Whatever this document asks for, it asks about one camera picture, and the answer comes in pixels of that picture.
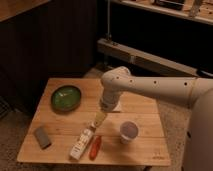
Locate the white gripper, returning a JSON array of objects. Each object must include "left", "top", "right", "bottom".
[{"left": 92, "top": 89, "right": 121, "bottom": 128}]

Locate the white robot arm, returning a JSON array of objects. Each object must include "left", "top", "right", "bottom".
[{"left": 99, "top": 66, "right": 213, "bottom": 171}]

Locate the green ceramic bowl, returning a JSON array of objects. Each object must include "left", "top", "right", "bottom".
[{"left": 51, "top": 85, "right": 81, "bottom": 112}]

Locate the white tube with cap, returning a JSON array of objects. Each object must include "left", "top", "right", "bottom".
[{"left": 69, "top": 124, "right": 96, "bottom": 160}]

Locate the wooden table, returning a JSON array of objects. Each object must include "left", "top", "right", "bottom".
[{"left": 17, "top": 78, "right": 171, "bottom": 166}]

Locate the grey rectangular sponge block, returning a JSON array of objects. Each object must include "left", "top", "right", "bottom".
[{"left": 34, "top": 126, "right": 52, "bottom": 149}]

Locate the wooden bench beam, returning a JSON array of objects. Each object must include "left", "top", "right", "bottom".
[{"left": 97, "top": 38, "right": 213, "bottom": 78}]

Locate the metal pole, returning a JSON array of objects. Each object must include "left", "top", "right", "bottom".
[{"left": 106, "top": 0, "right": 111, "bottom": 41}]

